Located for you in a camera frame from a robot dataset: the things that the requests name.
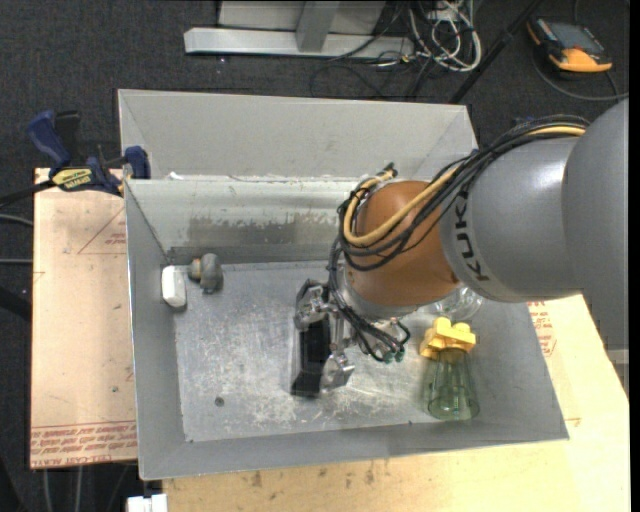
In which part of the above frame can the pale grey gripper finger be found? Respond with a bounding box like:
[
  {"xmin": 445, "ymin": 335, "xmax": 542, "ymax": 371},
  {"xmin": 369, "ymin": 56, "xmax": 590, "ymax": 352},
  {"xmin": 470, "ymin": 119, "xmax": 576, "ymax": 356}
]
[
  {"xmin": 293, "ymin": 278, "xmax": 332, "ymax": 331},
  {"xmin": 320, "ymin": 349, "xmax": 357, "ymax": 392}
]

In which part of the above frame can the dark green flat block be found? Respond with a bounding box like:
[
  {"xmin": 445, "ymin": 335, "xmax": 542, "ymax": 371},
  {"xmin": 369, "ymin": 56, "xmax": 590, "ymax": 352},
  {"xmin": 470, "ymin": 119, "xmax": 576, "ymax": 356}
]
[{"xmin": 290, "ymin": 319, "xmax": 332, "ymax": 399}]

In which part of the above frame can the grey metal bin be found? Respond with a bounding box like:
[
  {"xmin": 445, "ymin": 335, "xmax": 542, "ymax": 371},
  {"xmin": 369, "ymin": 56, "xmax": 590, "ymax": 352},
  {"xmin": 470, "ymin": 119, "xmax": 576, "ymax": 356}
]
[{"xmin": 117, "ymin": 88, "xmax": 571, "ymax": 481}]

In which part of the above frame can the grey toy animal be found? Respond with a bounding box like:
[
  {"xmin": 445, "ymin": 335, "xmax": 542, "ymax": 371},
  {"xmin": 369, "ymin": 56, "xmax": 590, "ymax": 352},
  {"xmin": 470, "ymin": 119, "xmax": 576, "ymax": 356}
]
[{"xmin": 188, "ymin": 252, "xmax": 225, "ymax": 294}]

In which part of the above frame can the yellow toy block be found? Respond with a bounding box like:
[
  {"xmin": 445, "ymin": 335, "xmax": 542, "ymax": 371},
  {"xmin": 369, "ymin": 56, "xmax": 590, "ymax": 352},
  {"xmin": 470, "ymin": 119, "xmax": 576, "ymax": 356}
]
[{"xmin": 418, "ymin": 316, "xmax": 478, "ymax": 359}]

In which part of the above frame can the clear glass thing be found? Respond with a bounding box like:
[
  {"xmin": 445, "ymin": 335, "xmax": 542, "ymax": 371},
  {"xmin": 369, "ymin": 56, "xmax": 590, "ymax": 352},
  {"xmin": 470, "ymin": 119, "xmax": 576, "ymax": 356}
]
[{"xmin": 424, "ymin": 285, "xmax": 485, "ymax": 322}]

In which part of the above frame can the white rectangular block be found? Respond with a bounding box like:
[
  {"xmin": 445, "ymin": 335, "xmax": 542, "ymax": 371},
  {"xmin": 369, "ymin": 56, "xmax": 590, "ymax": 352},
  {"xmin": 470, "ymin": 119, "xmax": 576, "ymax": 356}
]
[{"xmin": 160, "ymin": 264, "xmax": 188, "ymax": 309}]

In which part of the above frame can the brown cardboard board, red print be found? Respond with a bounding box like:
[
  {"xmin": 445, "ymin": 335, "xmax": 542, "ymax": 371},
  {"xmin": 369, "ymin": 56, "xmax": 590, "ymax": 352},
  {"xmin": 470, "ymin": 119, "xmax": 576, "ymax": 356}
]
[{"xmin": 29, "ymin": 167, "xmax": 584, "ymax": 470}]

